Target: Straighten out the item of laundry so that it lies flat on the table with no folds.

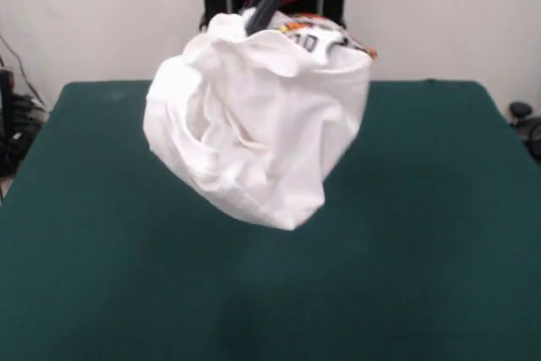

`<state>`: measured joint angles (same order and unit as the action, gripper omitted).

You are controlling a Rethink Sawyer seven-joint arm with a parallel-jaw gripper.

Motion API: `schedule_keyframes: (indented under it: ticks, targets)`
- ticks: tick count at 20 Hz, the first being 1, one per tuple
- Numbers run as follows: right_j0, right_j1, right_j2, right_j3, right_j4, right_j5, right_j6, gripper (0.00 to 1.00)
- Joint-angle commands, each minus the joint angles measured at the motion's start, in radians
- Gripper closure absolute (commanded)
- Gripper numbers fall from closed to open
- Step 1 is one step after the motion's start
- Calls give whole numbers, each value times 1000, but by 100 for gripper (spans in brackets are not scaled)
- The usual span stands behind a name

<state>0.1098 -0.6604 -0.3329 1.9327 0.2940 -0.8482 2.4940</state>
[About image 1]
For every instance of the black office chair base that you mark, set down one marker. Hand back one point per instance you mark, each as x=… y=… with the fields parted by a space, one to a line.
x=522 y=111

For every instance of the white printed t-shirt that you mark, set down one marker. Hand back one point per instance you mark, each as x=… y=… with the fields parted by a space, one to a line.
x=262 y=124

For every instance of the dark green tablecloth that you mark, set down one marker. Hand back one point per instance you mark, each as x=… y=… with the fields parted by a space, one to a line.
x=84 y=272

